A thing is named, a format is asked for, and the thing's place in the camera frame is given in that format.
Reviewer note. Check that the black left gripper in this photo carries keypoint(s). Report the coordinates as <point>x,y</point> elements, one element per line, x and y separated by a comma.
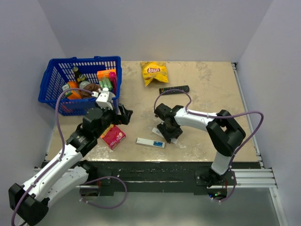
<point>123,118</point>

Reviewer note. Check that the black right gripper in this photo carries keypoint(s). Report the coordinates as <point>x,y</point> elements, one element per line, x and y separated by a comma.
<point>161,127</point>

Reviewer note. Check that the white remote control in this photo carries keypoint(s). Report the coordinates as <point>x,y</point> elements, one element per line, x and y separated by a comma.
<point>147,142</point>

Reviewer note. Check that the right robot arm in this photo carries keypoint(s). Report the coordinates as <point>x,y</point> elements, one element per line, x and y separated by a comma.
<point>224,131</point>

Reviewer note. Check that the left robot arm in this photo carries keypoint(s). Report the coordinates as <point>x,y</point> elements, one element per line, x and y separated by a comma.
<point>31,200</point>

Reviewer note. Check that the black TV remote control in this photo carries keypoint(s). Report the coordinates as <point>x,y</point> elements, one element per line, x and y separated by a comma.
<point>174,90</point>

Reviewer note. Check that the pink orange candy box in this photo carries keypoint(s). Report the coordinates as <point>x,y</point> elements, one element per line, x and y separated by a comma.
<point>112,136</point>

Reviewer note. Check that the orange green snack box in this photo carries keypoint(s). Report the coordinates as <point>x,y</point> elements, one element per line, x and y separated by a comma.
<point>107,78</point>

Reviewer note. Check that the brown round package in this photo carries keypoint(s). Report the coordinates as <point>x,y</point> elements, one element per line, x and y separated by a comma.
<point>90,87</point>

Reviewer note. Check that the blue plastic shopping basket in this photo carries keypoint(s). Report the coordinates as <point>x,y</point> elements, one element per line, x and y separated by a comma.
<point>59,72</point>

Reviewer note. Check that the yellow Lays chips bag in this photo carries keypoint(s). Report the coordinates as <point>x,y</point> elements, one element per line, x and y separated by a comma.
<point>155,70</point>

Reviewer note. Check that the orange juice carton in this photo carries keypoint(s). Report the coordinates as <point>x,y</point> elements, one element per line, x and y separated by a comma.
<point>72,94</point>

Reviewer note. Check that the dark glass bottle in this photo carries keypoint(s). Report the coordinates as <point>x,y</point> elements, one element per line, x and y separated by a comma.
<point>80,79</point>

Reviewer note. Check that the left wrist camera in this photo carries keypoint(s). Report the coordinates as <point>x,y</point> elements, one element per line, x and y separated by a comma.
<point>104,98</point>

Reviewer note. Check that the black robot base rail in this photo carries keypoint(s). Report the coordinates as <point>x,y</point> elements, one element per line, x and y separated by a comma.
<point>111,177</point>

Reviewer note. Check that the aluminium frame rail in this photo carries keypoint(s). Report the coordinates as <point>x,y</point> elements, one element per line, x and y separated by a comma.
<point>272,190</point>

